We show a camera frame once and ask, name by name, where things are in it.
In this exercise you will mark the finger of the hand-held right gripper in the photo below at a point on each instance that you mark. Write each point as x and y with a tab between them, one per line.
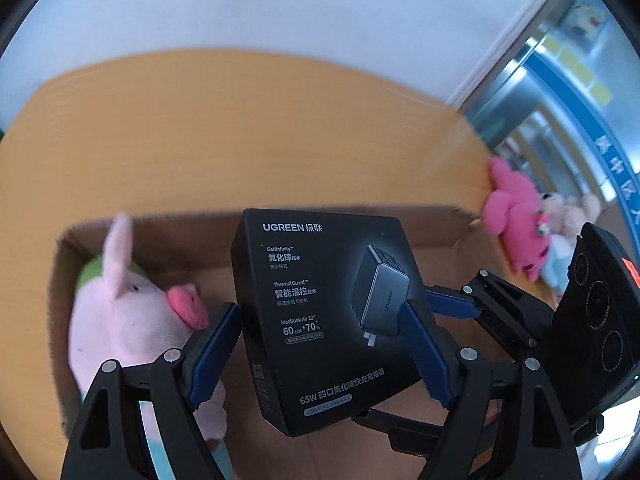
450	305
415	430

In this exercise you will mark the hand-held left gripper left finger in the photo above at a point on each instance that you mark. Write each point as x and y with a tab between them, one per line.
215	355

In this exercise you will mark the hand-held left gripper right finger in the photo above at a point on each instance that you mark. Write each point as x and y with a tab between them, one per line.
425	355

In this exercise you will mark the black charger box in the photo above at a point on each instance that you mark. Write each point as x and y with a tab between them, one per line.
310	310

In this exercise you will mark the brown cardboard box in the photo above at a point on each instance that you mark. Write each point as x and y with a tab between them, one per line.
210	240

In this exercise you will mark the light blue plush toy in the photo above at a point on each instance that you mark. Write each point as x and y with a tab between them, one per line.
555	260

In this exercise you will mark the pink pig plush toy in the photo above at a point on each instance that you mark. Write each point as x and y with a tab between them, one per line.
125	320

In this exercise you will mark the beige teddy plush toy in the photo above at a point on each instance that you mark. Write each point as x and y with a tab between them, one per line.
570	215

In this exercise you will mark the pink bear plush toy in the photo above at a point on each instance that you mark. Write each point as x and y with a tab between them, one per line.
515	210

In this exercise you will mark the blue door banner strip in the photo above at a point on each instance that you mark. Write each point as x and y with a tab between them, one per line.
595	135

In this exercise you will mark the metal framed glass door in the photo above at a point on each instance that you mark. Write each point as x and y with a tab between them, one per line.
550	125

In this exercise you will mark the yellow sticky note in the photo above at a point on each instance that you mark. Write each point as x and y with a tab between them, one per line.
584	75
552	44
601	94
567	59

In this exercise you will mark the cartoon door sticker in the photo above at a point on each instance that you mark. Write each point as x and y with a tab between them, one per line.
586	16

